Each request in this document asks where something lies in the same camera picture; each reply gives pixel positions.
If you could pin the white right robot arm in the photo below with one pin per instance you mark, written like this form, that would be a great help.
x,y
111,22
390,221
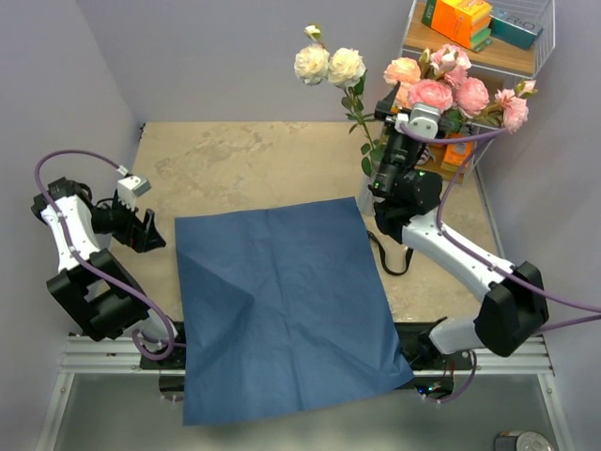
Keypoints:
x,y
407,209

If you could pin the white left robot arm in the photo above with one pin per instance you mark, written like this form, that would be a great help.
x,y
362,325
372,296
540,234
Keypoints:
x,y
95,289

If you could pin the blue wrapping paper sheet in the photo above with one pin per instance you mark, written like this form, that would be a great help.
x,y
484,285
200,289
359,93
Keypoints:
x,y
284,311

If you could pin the black ribbon with gold lettering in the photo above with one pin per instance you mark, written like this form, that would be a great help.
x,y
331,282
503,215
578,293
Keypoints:
x,y
396,267

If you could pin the metal tin can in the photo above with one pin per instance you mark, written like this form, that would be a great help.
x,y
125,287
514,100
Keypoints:
x,y
521,441

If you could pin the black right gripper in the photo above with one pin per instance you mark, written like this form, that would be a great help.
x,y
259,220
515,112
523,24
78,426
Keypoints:
x,y
389,124

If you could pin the pink rose stem with buds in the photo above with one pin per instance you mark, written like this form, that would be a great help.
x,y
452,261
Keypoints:
x,y
509,110

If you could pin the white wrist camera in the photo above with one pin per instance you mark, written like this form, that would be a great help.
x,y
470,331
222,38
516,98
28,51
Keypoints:
x,y
421,123
130,189

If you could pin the white wire wooden shelf rack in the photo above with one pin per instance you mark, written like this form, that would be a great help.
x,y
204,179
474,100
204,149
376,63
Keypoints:
x,y
500,64

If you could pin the teal box on top shelf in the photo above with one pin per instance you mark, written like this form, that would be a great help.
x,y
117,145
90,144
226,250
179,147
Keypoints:
x,y
513,29

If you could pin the stacked colourful sponges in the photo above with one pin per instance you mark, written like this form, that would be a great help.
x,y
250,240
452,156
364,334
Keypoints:
x,y
480,34

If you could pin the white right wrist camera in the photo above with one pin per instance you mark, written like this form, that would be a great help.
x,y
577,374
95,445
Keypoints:
x,y
421,123

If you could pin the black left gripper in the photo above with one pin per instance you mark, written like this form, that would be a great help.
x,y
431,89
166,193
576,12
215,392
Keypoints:
x,y
140,241

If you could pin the white ribbed ceramic vase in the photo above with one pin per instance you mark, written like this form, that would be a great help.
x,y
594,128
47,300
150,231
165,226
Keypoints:
x,y
365,202

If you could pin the orange box on top shelf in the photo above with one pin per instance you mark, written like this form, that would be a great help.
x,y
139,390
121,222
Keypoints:
x,y
454,19

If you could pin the peach rose stem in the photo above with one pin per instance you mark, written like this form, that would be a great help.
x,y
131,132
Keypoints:
x,y
406,72

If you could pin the purple wavy patterned pouch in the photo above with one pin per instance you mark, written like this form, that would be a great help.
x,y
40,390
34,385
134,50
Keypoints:
x,y
425,156

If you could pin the orange packet bottom shelf right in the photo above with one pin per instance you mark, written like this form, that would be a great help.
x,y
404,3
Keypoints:
x,y
455,154

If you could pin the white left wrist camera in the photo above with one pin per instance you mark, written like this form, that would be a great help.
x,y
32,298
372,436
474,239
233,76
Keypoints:
x,y
130,189

